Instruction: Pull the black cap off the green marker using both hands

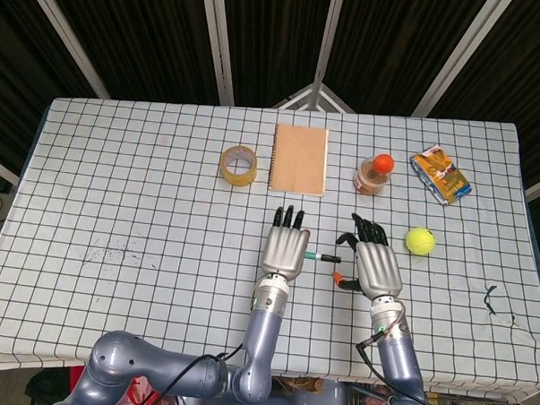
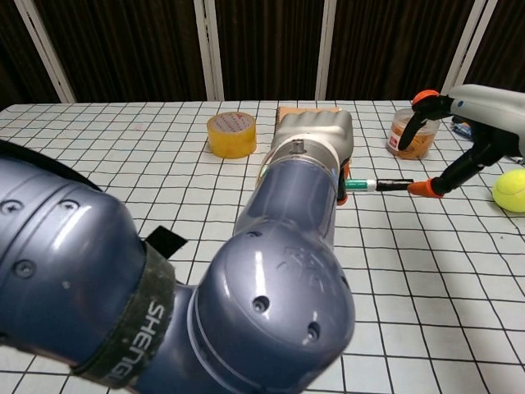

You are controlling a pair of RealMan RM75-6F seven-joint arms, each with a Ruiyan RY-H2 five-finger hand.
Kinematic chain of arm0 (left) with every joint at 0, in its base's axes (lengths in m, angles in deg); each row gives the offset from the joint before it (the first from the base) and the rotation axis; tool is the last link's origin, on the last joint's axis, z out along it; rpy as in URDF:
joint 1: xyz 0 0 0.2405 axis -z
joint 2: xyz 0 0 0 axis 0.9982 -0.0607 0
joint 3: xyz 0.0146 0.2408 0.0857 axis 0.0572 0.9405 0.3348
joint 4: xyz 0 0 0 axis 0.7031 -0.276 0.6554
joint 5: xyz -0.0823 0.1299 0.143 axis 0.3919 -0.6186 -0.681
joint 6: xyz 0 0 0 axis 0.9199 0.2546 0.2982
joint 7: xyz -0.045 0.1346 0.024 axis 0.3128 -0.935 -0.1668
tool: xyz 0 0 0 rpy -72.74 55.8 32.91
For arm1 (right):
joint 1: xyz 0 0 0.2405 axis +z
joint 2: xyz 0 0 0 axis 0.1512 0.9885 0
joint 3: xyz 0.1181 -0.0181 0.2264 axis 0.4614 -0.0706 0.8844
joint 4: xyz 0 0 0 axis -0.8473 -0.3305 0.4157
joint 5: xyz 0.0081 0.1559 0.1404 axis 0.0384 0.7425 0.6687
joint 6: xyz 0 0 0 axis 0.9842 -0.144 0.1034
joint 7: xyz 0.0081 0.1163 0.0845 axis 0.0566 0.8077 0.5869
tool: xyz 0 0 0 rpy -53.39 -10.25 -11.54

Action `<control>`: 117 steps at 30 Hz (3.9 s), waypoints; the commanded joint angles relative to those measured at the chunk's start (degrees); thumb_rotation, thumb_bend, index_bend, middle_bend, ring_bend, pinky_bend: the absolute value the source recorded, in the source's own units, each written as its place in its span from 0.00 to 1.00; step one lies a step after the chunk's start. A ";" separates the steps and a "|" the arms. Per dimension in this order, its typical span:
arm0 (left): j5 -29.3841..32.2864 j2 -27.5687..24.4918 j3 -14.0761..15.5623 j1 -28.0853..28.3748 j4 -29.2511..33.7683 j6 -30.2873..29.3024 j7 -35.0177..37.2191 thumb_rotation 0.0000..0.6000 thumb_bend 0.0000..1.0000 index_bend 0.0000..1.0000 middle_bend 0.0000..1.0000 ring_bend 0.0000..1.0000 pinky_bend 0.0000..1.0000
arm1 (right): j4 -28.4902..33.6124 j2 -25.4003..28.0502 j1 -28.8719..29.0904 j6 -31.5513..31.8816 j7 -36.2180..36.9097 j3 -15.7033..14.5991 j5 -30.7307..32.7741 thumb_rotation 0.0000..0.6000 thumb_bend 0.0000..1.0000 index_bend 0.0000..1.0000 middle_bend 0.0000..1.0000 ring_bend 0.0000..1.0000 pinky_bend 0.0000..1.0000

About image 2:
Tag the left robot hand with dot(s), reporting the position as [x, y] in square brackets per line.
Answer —
[316, 127]

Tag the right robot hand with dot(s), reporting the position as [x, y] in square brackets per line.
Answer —
[492, 119]

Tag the green white marker pen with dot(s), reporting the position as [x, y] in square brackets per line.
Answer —
[361, 185]

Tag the black marker cap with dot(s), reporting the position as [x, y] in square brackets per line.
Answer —
[393, 185]

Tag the blue left robot arm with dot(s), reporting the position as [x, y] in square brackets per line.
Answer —
[266, 308]

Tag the brown spiral notebook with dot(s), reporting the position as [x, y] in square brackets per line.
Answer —
[307, 110]

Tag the yellow blue snack packet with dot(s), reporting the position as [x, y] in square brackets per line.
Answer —
[461, 128]

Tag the clear jar of rubber bands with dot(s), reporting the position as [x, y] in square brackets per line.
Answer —
[422, 137]

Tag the orange ball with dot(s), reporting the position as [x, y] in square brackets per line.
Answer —
[422, 95]

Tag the yellow tennis ball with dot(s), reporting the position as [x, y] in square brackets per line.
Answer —
[510, 191]

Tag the yellow packing tape roll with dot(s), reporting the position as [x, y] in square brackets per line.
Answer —
[231, 135]

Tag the white black checked tablecloth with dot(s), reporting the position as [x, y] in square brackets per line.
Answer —
[410, 287]

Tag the black pleated curtain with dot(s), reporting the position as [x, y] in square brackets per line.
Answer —
[123, 41]

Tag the white metal frame post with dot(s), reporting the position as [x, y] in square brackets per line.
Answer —
[467, 45]
[330, 49]
[208, 49]
[49, 57]

